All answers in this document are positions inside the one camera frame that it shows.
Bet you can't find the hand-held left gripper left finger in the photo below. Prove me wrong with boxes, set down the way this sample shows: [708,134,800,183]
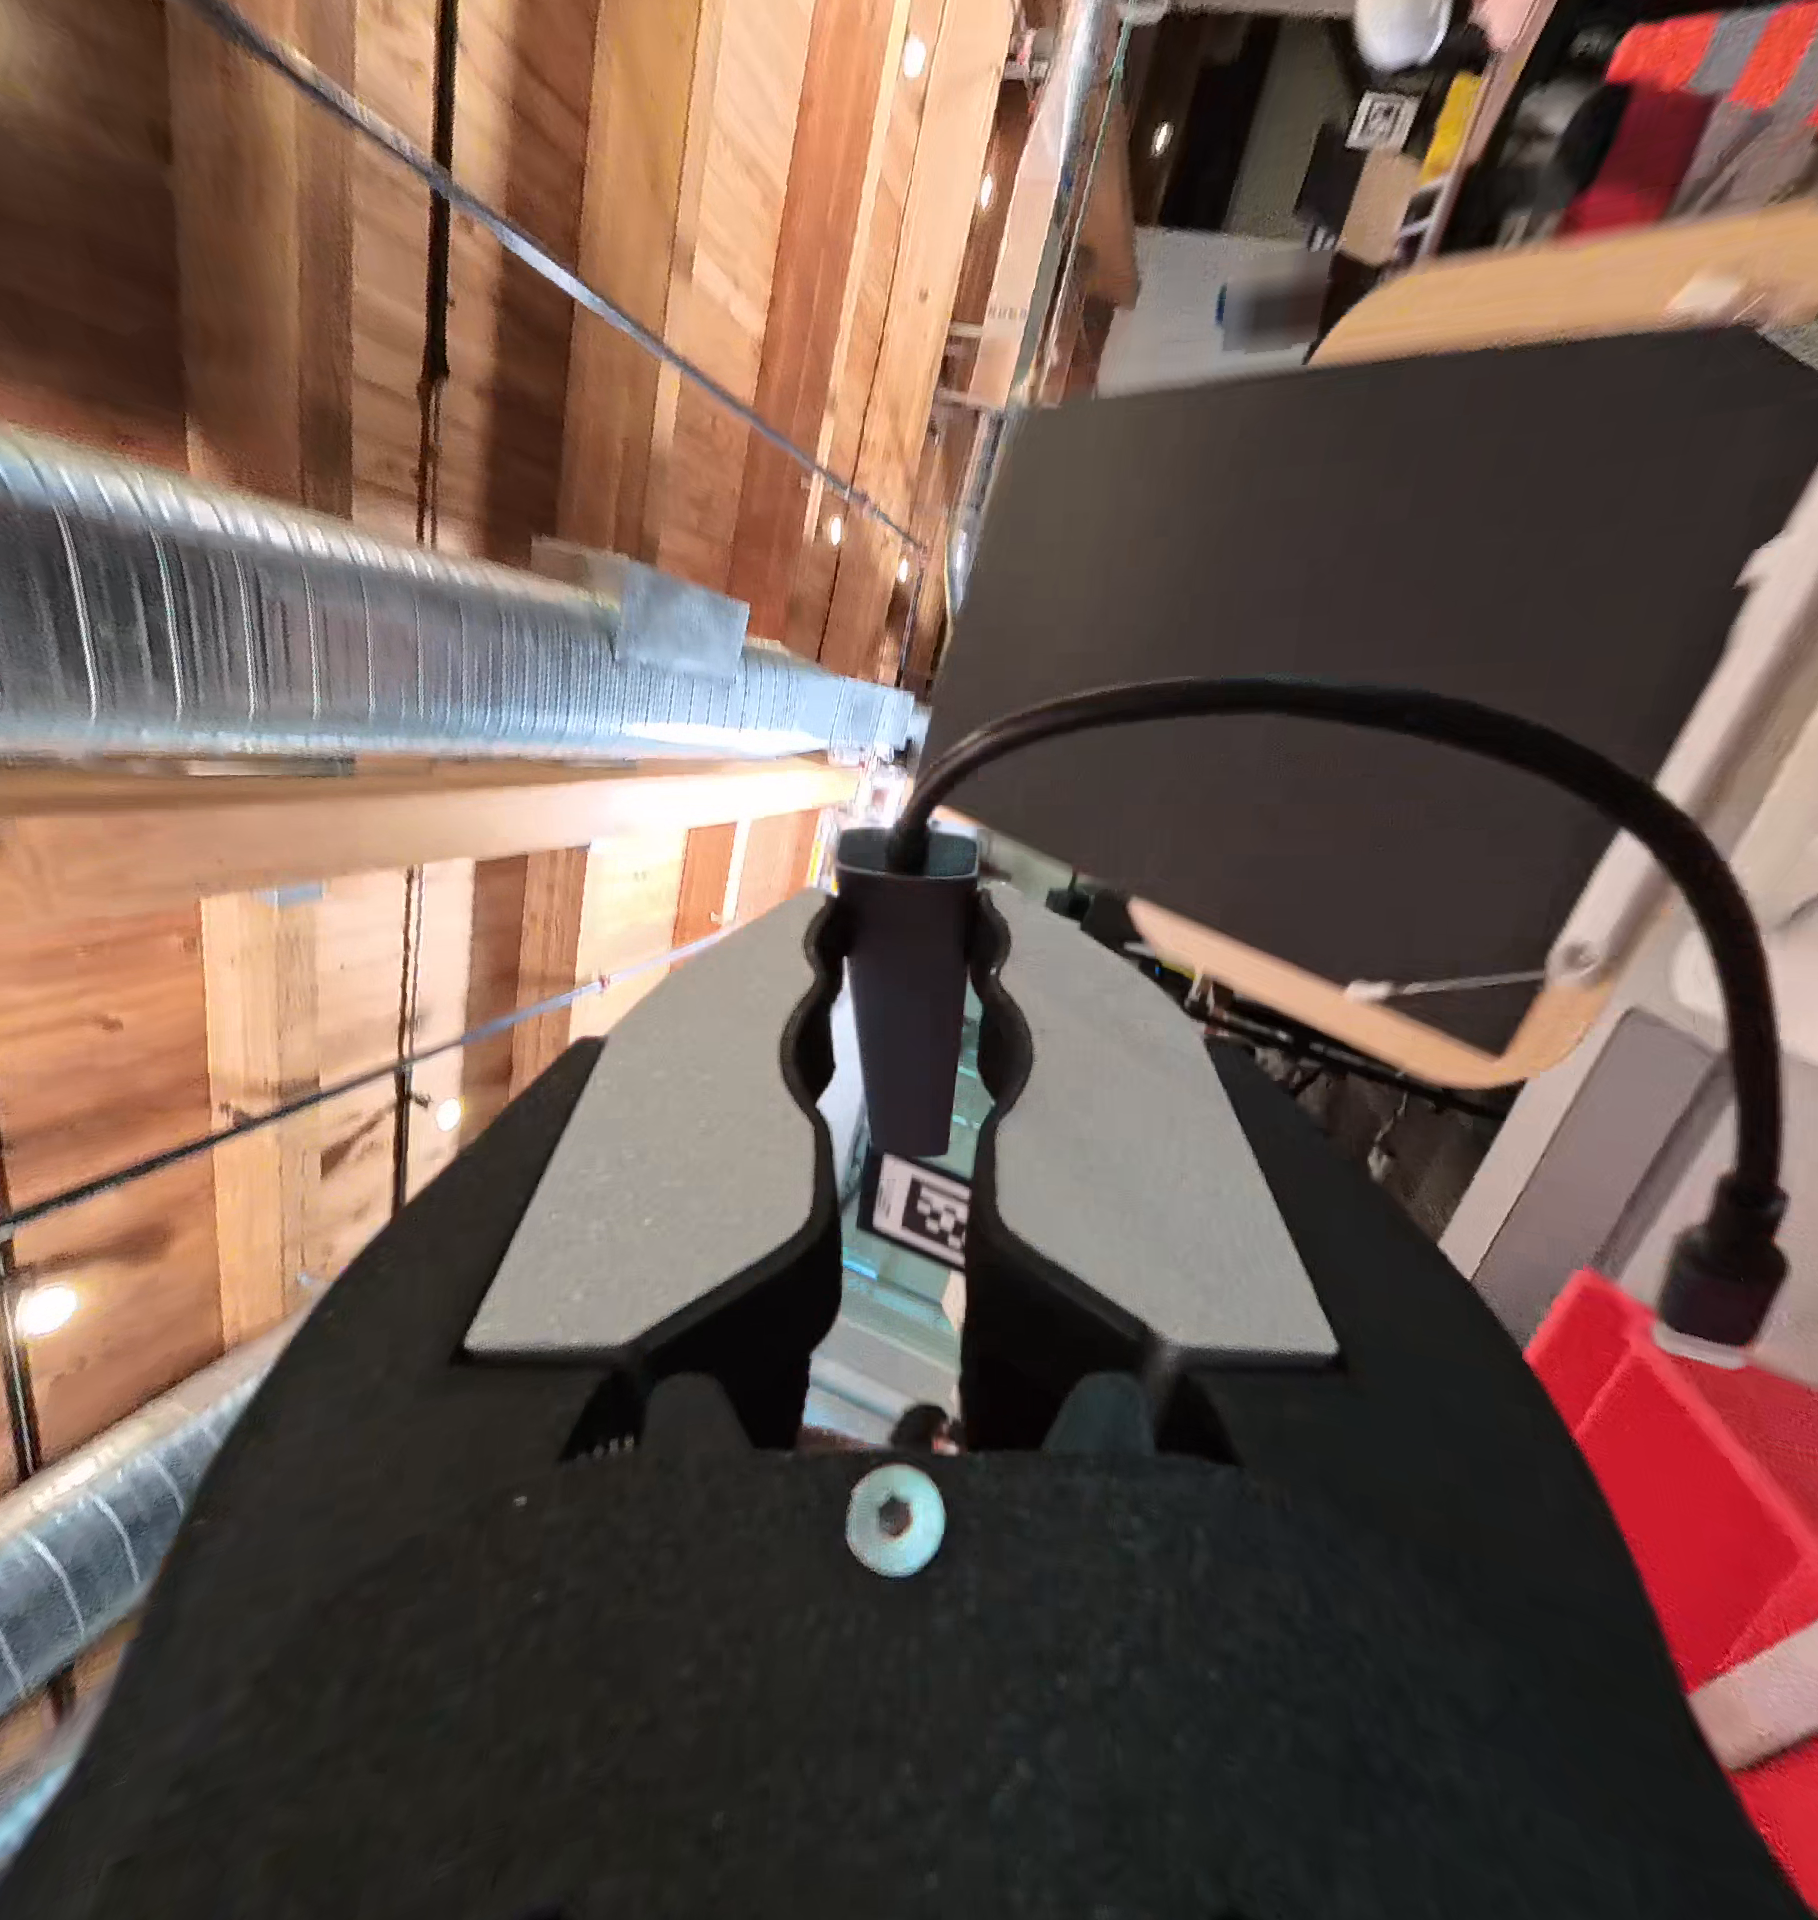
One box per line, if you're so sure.
[462,891,848,1453]

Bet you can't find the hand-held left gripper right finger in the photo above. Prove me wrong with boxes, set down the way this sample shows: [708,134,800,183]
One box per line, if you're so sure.
[965,888,1342,1453]

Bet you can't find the grey usb hub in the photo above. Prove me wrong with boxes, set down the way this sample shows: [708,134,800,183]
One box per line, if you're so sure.
[834,679,1792,1352]

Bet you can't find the red plastic bin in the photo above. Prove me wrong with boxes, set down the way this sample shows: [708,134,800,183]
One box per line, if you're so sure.
[1524,1273,1818,1907]

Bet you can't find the white printed sign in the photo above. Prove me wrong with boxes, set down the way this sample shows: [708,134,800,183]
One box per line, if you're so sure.
[857,1151,978,1268]

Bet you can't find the orange traffic cone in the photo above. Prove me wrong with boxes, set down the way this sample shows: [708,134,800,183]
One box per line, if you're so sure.
[1605,0,1818,139]

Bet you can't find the silver ventilation duct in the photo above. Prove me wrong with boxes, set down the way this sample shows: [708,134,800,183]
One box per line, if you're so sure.
[0,1319,303,1757]

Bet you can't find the silver spiral duct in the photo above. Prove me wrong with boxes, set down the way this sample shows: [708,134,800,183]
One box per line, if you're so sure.
[0,412,929,765]

